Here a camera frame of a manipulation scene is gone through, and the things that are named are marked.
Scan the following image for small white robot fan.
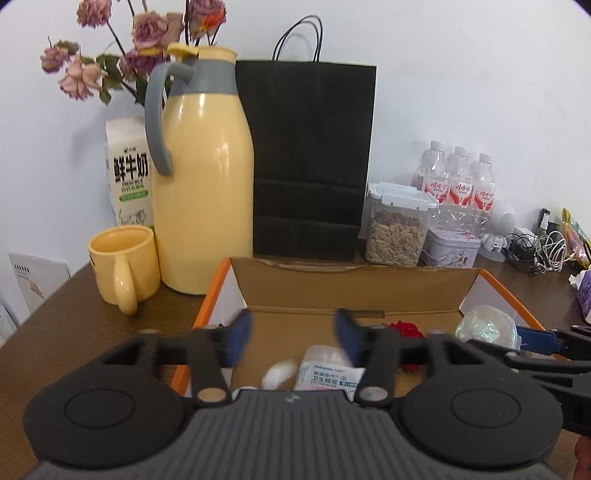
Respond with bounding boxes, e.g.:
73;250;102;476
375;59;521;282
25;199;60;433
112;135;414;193
478;200;515;263

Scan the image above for iridescent plastic pouch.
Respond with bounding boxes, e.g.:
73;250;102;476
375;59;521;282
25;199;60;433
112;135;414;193
455;305;520;349

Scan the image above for colourful snack packet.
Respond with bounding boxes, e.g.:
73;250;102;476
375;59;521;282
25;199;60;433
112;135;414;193
561;208;591;271

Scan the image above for black paper bag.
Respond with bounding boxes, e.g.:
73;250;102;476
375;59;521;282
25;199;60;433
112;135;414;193
235;15;377;261

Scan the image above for clear water bottle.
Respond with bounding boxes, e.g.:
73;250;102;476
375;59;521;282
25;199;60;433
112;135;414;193
413;141;450;204
471;153;498;232
445;146;475;227

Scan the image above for small printed tin box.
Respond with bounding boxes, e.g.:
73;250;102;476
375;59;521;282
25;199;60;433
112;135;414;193
422;226;481;268

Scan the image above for tangle of charger cables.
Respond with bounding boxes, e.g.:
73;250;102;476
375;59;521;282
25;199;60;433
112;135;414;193
505;228;568;276

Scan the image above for red artificial rose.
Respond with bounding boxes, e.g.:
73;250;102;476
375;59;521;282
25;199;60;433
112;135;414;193
383;320;426;374

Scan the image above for white milk carton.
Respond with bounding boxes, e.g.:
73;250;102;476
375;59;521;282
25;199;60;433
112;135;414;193
105;116;155;232

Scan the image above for white ridged bottle cap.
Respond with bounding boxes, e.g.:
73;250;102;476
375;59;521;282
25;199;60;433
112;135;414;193
261;360;298;388

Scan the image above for clear cotton swab box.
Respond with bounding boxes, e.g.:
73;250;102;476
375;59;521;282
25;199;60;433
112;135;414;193
295;345;366;393

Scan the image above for red cardboard box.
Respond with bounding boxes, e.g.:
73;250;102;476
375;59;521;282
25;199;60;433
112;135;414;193
171;257;548;398

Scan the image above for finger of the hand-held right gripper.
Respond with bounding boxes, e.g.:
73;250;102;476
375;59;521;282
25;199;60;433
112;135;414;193
466;339;591;393
516;324;591;361

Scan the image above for white flat box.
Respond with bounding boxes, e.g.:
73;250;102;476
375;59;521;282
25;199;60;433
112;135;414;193
8;251;71;324

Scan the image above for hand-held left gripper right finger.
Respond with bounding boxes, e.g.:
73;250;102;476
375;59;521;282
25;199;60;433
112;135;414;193
335;308;481;409

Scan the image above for clear seed container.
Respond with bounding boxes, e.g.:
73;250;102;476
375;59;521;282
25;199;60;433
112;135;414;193
365;181;438;266

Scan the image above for dried pink flower bouquet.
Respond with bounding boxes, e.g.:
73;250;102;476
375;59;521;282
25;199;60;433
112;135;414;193
41;0;227;107

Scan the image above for purple tissue pack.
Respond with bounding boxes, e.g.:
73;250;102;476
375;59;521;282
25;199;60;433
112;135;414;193
570;270;591;324

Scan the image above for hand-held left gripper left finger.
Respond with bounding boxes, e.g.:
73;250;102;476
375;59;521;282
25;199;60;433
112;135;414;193
102;308;254;409

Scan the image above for yellow thermos jug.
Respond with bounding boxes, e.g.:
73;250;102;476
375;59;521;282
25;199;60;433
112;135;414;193
144;44;254;295

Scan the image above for yellow mug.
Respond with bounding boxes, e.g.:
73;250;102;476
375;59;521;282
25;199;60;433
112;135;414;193
89;225;161;315

